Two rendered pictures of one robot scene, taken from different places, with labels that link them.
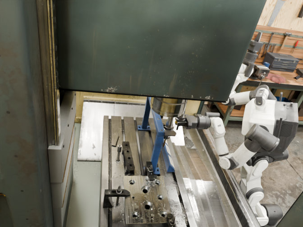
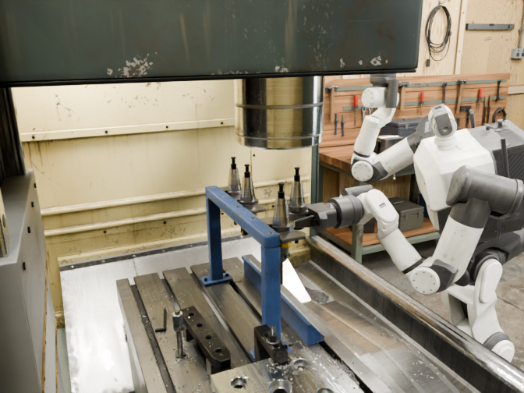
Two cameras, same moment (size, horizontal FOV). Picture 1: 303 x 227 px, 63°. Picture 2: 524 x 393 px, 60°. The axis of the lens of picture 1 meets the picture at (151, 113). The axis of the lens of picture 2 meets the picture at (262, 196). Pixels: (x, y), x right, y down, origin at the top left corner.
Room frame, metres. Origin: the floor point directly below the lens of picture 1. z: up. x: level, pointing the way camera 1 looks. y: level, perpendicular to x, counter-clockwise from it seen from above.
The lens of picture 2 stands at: (0.15, 0.10, 1.62)
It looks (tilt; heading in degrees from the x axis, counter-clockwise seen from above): 17 degrees down; 351
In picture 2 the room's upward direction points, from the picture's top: 1 degrees counter-clockwise
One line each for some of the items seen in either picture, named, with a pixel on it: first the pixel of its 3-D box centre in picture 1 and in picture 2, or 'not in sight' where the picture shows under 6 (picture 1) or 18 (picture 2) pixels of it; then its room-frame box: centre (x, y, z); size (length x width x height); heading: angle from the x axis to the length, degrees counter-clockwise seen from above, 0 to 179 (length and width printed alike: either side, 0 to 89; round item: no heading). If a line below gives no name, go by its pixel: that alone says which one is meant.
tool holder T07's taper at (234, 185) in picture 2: not in sight; (234, 178); (1.51, -0.03, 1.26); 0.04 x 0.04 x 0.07
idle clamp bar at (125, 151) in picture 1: (127, 158); (204, 341); (1.16, 0.09, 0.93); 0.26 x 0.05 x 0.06; 19
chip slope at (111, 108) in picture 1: (135, 138); (201, 313); (1.60, 0.09, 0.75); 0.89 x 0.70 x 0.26; 104
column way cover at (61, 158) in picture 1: (66, 155); (38, 349); (0.86, 0.37, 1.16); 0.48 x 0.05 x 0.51; 14
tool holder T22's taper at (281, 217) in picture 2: (170, 120); (281, 210); (1.19, -0.11, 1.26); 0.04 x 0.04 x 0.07
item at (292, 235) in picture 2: (170, 133); (291, 235); (1.14, -0.13, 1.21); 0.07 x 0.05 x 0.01; 104
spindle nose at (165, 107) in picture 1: (169, 97); (278, 108); (0.97, -0.06, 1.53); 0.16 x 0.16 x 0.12
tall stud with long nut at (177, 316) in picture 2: (118, 152); (178, 334); (1.16, 0.15, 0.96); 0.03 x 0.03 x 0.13
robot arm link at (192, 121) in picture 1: (194, 121); (327, 213); (1.35, -0.28, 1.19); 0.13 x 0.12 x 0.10; 14
